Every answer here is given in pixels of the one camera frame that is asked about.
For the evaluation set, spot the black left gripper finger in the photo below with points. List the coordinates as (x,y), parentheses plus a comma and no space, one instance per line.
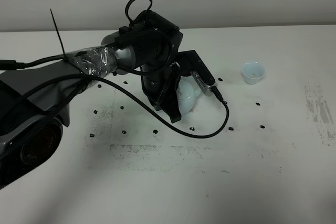
(169,103)

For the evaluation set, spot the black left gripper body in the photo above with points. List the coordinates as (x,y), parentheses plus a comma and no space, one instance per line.
(153,85)

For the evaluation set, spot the light blue porcelain teapot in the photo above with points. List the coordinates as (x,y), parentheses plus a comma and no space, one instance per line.
(187,93)

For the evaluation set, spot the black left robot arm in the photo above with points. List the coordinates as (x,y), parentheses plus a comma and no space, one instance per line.
(35,96)

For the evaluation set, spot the right light blue teacup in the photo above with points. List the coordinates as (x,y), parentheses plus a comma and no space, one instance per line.
(252,72)

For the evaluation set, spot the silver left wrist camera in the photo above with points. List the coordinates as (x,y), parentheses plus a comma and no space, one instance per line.
(192,65)

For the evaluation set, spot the black cable zip tie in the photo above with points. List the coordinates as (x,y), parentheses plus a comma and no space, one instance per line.
(59,37)

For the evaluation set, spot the loose black cable plug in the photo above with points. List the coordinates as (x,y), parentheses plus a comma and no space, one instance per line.
(6,65)

